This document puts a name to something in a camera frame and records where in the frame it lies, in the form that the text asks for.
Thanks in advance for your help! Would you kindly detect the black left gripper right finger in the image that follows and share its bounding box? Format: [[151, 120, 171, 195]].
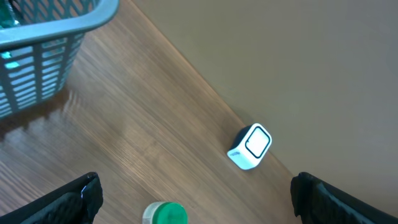
[[290, 172, 397, 224]]

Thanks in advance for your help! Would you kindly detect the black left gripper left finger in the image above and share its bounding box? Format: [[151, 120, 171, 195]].
[[1, 172, 103, 224]]

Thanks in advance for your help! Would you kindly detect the green lid jar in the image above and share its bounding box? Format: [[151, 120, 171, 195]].
[[142, 202, 188, 224]]

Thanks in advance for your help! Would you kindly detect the white barcode scanner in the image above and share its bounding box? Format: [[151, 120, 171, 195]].
[[227, 123, 272, 170]]

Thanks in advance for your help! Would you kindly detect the grey plastic basket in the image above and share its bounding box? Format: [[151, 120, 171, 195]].
[[1, 0, 119, 118]]

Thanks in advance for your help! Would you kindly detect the green 3M gloves package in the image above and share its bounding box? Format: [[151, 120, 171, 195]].
[[0, 0, 17, 29]]

